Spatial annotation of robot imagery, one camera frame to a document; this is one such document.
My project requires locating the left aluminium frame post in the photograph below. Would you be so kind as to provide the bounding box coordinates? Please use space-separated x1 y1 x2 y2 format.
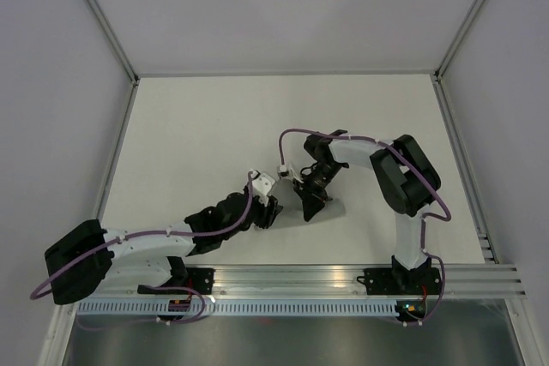
59 0 141 84

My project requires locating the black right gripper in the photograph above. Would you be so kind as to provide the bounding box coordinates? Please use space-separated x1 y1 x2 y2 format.
293 163 344 223

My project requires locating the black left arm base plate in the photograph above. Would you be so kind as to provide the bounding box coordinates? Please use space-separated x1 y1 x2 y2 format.
171 267 215 295

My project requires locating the aluminium front rail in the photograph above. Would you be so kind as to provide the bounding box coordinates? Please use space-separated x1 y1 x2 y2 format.
204 263 526 300

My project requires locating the aluminium frame post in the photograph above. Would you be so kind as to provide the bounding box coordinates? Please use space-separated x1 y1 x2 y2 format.
59 0 141 84
432 0 516 82

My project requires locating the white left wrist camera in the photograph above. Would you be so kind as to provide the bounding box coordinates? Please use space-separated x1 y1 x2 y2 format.
249 170 277 207

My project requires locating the grey cloth napkin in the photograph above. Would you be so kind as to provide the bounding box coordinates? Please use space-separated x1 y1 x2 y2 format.
256 180 346 230

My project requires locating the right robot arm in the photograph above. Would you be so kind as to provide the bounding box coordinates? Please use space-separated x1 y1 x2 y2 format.
293 129 451 295

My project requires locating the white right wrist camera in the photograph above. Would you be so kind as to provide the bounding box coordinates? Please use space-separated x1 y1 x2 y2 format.
277 162 302 182

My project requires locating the right aluminium frame post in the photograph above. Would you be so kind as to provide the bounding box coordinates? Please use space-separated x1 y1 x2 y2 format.
432 0 516 82

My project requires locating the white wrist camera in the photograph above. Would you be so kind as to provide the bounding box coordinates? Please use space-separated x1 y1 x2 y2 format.
277 162 302 182
249 170 277 207

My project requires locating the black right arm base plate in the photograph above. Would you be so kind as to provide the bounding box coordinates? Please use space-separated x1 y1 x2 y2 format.
362 267 443 297

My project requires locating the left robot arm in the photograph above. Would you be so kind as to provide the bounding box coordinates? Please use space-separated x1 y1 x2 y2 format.
33 188 283 305

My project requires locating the white slotted cable duct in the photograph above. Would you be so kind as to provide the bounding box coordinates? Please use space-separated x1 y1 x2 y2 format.
77 297 398 317

